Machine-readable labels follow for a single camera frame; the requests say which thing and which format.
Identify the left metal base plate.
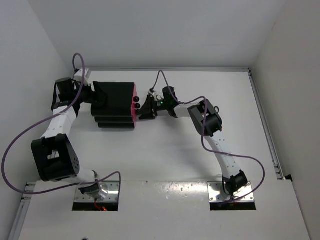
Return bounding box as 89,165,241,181
74,181,120,204

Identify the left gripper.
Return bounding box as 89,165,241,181
73,80,108,105

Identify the black drawer cabinet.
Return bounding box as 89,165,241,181
90,81,137,129

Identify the metal base plate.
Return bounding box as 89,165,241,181
74,181,120,204
207,181,255,203

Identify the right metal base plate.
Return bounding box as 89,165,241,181
207,181,255,203

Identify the purple cable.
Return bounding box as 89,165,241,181
149,70,266,203
1,52,122,195

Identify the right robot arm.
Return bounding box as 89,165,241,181
137,86,248,201

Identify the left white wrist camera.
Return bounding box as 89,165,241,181
73,68,92,86

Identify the pink drawer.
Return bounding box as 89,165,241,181
131,103,141,122
131,83,140,112

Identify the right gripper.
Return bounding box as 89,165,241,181
138,94,170,120

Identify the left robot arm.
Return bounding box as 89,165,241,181
31,78,104,199

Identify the pink top drawer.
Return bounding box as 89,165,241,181
131,83,140,112

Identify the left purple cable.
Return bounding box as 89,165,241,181
1,52,122,195

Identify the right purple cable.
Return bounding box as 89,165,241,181
149,70,266,203

